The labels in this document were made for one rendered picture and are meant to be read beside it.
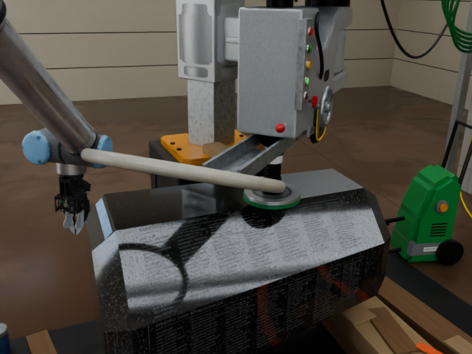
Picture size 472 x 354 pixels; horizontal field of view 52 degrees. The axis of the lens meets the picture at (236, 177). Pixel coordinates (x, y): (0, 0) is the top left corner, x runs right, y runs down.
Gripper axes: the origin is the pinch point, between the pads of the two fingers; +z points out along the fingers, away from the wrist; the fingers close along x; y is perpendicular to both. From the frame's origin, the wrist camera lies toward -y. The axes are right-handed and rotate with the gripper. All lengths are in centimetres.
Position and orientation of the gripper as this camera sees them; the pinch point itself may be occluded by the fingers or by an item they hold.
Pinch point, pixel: (76, 230)
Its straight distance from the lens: 166.4
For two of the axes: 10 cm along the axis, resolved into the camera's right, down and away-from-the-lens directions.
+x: 9.9, 0.8, -0.7
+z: -0.6, 9.5, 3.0
